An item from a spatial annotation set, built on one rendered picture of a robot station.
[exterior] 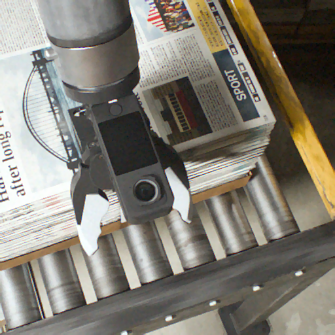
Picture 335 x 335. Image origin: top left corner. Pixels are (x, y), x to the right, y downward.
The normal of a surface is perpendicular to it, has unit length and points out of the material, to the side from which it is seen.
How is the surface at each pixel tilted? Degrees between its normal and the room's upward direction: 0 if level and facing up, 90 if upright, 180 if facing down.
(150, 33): 2
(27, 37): 4
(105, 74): 60
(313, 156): 0
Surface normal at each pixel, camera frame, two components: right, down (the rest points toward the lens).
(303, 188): -0.02, -0.37
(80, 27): -0.06, 0.64
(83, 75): -0.29, 0.65
